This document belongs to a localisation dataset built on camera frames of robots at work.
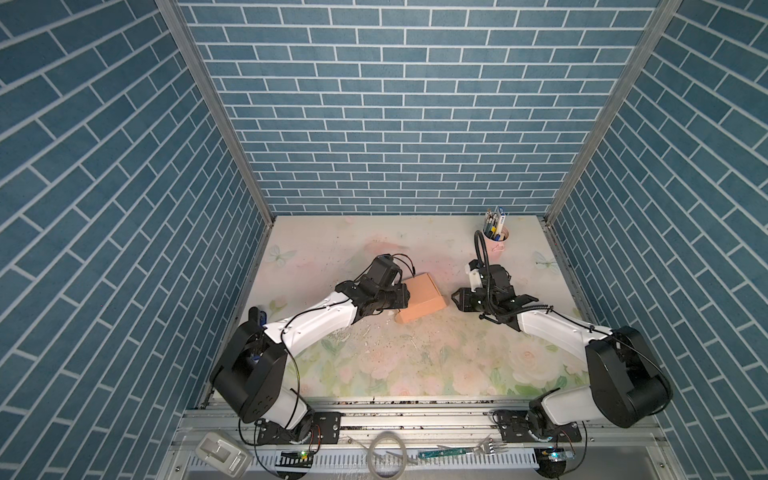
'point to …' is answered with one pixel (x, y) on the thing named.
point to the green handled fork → (484, 447)
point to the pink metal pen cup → (495, 249)
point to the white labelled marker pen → (501, 226)
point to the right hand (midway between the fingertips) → (454, 292)
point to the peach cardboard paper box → (425, 296)
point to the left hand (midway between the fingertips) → (406, 296)
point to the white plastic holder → (223, 454)
